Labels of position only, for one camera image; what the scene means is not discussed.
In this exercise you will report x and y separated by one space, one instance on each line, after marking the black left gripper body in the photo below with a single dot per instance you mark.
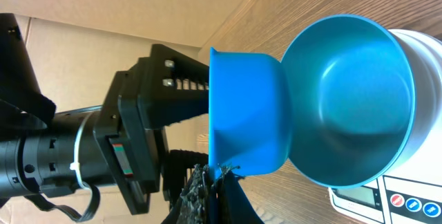
161 89

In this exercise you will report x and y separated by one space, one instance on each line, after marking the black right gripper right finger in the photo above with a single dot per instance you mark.
231 203

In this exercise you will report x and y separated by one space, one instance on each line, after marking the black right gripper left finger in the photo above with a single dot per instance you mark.
194 197

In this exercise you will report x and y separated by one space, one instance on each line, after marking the blue plastic scoop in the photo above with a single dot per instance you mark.
249 114

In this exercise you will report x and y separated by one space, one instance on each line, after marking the blue metal bowl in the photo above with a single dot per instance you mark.
363 100

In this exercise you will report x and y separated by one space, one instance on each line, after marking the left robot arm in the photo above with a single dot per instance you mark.
59 161

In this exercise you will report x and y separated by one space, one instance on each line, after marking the white digital kitchen scale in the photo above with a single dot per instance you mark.
411 193

